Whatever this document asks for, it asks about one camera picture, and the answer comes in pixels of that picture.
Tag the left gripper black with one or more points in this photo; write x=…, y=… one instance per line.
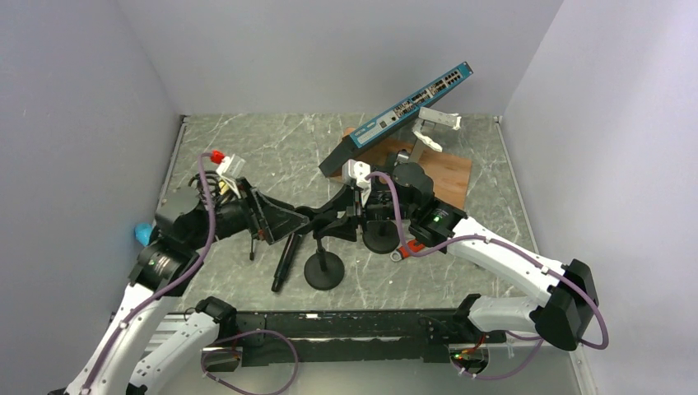
x=272, y=221

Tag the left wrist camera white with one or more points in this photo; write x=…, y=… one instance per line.
x=228, y=169

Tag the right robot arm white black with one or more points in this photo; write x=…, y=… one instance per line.
x=560, y=301

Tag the blue network switch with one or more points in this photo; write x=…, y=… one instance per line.
x=375, y=130

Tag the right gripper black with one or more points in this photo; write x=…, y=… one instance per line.
x=345, y=199

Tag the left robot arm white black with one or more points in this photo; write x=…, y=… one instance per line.
x=187, y=224

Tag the white metal bracket stand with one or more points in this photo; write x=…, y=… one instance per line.
x=430, y=120

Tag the wooden board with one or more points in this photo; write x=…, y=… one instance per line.
x=449, y=172

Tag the black tripod shock mount stand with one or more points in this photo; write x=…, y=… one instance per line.
x=198, y=234

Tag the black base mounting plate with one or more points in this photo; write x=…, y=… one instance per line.
x=262, y=338

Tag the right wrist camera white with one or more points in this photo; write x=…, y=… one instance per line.
x=356, y=173

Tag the black microphone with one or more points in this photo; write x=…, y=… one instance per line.
x=284, y=266

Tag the black shock mount desk stand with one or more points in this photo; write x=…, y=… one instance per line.
x=381, y=237

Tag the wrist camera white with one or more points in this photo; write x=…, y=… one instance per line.
x=228, y=169
x=356, y=173

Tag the red handled adjustable wrench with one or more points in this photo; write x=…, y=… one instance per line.
x=402, y=253

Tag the black round base stand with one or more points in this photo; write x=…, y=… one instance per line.
x=323, y=270

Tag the blue microphone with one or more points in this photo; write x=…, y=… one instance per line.
x=142, y=233

